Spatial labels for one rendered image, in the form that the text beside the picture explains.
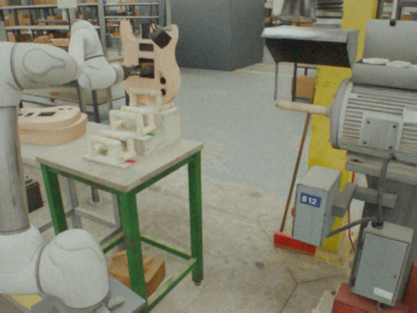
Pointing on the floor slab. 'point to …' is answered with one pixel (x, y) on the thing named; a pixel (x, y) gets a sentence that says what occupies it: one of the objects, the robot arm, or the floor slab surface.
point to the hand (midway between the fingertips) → (145, 68)
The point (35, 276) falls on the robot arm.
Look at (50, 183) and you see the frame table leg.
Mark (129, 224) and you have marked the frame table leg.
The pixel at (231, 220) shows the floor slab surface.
